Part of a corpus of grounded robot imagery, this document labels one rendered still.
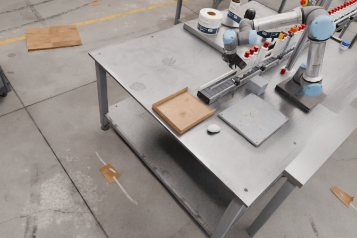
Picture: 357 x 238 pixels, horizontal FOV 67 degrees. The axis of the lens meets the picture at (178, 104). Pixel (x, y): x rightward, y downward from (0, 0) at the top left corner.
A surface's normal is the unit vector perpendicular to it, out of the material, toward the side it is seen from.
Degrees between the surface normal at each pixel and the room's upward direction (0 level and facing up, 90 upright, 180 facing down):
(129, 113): 1
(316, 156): 0
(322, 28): 83
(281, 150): 0
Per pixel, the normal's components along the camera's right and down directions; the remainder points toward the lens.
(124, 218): 0.14, -0.71
